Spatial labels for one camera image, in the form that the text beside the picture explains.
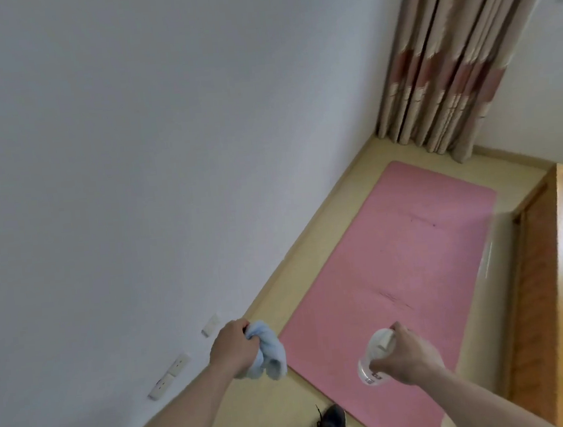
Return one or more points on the person's right hand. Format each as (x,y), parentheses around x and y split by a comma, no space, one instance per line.
(414,359)

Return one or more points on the person's left hand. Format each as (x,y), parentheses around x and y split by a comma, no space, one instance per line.
(232,349)

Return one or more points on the light blue cloth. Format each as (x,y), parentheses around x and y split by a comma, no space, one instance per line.
(272,346)

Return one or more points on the white spray bottle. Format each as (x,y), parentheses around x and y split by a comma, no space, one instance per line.
(378,343)

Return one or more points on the pink yoga mat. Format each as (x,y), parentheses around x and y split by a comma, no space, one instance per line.
(405,258)

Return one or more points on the person's left forearm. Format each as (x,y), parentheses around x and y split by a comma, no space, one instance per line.
(168,425)

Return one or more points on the person's right forearm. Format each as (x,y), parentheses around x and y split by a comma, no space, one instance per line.
(488,404)

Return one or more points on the person's black right shoe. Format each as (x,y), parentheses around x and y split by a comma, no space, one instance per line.
(333,417)

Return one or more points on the beige patterned curtain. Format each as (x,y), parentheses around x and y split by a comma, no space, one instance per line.
(459,44)

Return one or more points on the white low wall outlet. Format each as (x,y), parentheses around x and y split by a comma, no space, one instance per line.
(179,365)
(210,325)
(160,386)

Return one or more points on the wooden bed frame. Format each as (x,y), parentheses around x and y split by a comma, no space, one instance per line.
(537,295)

